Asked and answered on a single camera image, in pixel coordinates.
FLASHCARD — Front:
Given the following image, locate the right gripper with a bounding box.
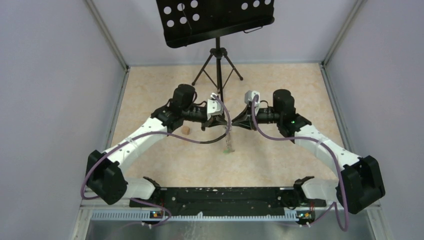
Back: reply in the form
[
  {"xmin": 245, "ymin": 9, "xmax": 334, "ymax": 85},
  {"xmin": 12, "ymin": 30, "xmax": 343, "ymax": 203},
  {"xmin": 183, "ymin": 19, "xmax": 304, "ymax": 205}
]
[{"xmin": 232, "ymin": 103, "xmax": 282, "ymax": 131}]

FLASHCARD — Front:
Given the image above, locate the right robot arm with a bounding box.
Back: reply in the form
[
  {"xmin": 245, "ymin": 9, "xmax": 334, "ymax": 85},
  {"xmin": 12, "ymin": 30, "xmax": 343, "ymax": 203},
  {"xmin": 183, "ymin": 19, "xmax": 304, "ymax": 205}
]
[{"xmin": 231, "ymin": 89, "xmax": 386, "ymax": 214}]

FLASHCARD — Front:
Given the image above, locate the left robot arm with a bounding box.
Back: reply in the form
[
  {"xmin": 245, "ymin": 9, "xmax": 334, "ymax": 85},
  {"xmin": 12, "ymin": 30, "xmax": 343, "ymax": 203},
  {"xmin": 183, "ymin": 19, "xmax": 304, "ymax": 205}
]
[{"xmin": 80, "ymin": 84, "xmax": 231, "ymax": 207}]

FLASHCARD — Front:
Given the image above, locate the black music stand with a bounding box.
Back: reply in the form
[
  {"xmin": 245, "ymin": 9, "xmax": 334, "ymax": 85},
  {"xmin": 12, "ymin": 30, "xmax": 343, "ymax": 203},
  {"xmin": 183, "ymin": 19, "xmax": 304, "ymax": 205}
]
[{"xmin": 156, "ymin": 0, "xmax": 275, "ymax": 95}]

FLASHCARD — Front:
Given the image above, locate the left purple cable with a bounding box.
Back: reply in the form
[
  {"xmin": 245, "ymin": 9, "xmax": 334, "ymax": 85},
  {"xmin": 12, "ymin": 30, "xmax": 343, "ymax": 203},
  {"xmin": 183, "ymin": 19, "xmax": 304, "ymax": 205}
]
[{"xmin": 80, "ymin": 94, "xmax": 232, "ymax": 228}]

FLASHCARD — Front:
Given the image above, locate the purple cable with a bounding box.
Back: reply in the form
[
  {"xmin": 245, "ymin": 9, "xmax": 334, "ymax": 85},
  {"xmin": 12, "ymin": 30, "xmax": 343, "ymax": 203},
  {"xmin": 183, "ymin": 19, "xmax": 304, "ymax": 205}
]
[
  {"xmin": 80, "ymin": 94, "xmax": 232, "ymax": 228},
  {"xmin": 250, "ymin": 94, "xmax": 350, "ymax": 232}
]

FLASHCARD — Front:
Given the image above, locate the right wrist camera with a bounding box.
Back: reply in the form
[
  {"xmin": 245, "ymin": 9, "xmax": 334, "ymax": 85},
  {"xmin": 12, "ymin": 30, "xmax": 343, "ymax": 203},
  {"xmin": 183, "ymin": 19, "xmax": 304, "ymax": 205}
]
[{"xmin": 244, "ymin": 90, "xmax": 261, "ymax": 105}]

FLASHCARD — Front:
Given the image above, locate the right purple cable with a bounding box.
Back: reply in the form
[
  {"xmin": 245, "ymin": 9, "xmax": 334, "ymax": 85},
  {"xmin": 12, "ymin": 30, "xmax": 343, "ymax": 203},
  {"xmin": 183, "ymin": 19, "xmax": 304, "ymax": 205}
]
[{"xmin": 250, "ymin": 94, "xmax": 350, "ymax": 232}]

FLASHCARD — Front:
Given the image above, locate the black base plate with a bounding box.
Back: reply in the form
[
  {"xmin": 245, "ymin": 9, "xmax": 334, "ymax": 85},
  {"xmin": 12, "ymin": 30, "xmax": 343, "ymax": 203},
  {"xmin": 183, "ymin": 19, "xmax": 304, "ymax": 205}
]
[{"xmin": 147, "ymin": 187, "xmax": 327, "ymax": 217}]

